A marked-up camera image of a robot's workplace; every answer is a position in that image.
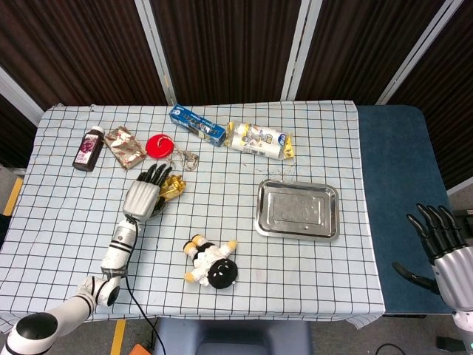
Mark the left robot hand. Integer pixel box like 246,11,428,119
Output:
122,163,174,222

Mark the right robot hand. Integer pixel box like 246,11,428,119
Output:
392,203,473,312

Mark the gold foil snack package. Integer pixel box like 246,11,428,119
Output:
158,174,188,203

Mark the black plush toy white robe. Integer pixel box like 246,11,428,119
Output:
183,234,239,289

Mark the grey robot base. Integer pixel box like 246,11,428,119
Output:
153,319,313,355

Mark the bronze foil snack bag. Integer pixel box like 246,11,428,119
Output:
103,126,147,171

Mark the black box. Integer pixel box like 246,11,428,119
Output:
454,209,473,227

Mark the dark juice bottle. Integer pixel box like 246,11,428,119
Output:
72,126,106,172

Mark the blue cookie box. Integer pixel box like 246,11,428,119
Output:
169,104,227,148

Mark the white and yellow snack pack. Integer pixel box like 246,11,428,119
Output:
225,121,296,160

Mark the checked tablecloth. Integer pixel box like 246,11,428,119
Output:
0,101,385,334

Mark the rectangular steel tray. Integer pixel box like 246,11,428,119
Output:
254,178,341,242

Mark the dark folding screen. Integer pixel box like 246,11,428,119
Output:
0,0,473,189

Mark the red disc with rope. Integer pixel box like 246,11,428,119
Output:
145,134,200,172

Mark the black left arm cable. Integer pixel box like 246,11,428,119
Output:
123,275,166,355

